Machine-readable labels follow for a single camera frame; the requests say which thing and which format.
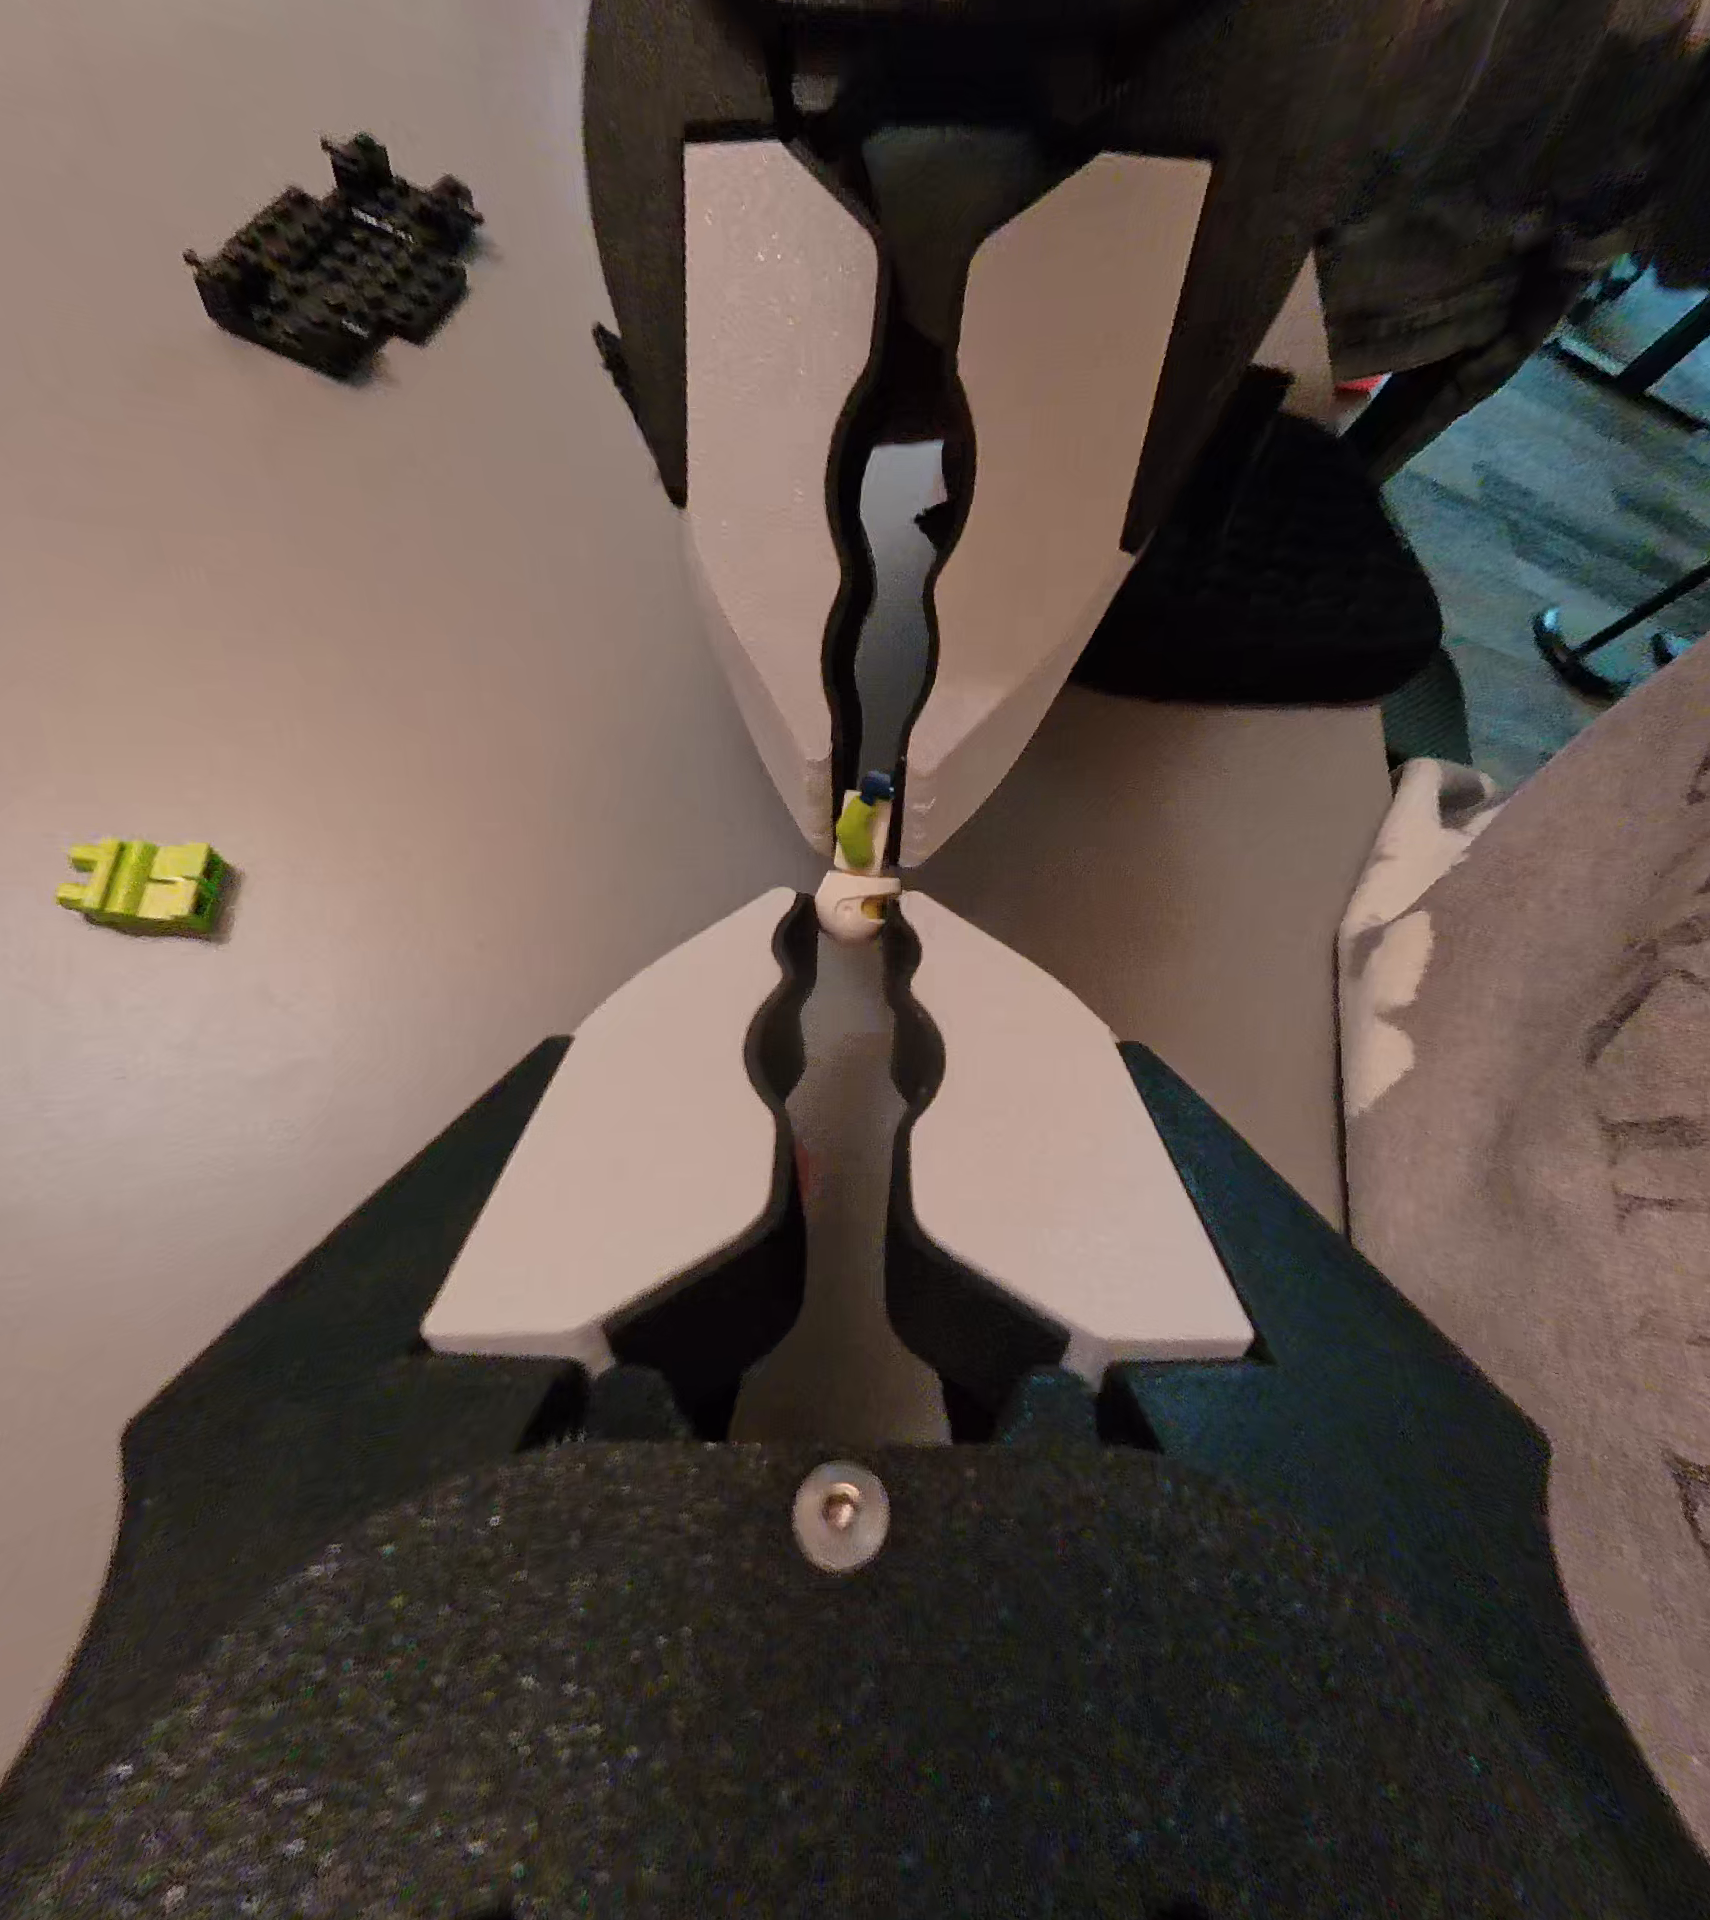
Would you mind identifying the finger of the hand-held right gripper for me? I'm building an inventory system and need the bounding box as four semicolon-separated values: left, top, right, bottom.
895;150;1221;879
683;133;888;858

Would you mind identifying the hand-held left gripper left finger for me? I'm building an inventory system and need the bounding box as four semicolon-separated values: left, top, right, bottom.
425;888;807;1358

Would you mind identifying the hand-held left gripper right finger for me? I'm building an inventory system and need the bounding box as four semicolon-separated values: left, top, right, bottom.
887;892;1260;1369

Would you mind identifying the green white lego minifigure torso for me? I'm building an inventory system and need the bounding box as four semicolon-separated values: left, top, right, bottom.
835;767;903;879

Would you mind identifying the lime green lego legs piece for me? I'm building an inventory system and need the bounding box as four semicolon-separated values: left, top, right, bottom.
58;841;235;938

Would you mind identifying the black lego chassis piece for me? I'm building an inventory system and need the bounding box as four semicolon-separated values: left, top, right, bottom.
186;137;486;385

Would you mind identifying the black textured oval pad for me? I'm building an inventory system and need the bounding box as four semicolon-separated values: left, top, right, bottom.
1081;407;1442;708

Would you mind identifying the light mottled cloth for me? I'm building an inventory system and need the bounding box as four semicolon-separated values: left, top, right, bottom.
1336;556;1710;1920

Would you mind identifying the black desk leg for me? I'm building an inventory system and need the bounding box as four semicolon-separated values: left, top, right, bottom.
1531;286;1710;698

